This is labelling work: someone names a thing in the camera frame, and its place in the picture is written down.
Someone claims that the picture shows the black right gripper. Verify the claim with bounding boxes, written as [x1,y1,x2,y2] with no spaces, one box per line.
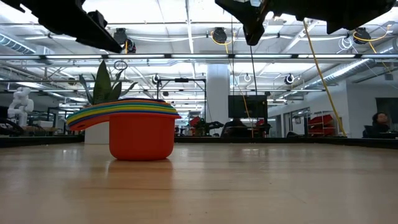
[214,0,398,47]

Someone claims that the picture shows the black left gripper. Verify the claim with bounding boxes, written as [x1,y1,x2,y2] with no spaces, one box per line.
[0,0,123,54]

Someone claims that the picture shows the navy measuring cup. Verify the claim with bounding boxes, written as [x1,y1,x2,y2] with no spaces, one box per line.
[119,97,167,103]

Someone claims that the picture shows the green measuring cup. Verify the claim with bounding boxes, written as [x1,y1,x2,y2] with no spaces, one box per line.
[70,104,178,118]

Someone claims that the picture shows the yellow measuring cup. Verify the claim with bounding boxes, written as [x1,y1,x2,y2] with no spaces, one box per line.
[67,106,180,123]

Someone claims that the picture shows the red measuring cup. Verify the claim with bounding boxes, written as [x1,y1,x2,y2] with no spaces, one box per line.
[67,112,182,161]

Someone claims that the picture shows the snake plant in white pot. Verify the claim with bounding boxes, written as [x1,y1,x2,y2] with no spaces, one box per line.
[79,59,139,146]

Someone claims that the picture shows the white round column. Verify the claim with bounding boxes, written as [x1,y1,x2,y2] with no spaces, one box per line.
[206,64,231,125]

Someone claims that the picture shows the black monitor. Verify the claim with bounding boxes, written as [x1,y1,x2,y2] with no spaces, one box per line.
[228,95,268,119]

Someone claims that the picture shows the white robot figure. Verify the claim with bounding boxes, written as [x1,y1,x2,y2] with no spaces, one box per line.
[7,86,35,127]

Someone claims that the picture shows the red storage bins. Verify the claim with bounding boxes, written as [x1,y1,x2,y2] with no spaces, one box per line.
[307,114,335,127]

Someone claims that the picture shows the person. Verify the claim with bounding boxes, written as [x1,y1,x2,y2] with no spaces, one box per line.
[362,111,398,139]

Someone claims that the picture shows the black ceiling cable reel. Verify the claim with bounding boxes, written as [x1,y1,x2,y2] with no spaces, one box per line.
[212,27,228,45]
[112,27,129,49]

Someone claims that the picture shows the black hanging cable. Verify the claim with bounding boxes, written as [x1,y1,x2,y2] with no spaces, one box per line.
[249,45,258,96]

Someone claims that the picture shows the black workstation frame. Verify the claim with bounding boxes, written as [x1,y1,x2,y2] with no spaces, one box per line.
[156,78,207,124]

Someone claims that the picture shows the yellow power cable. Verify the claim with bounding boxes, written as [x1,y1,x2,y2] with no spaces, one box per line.
[303,19,348,137]

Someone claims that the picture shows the black metal table frame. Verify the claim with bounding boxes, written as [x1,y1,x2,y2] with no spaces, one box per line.
[0,135,398,149]

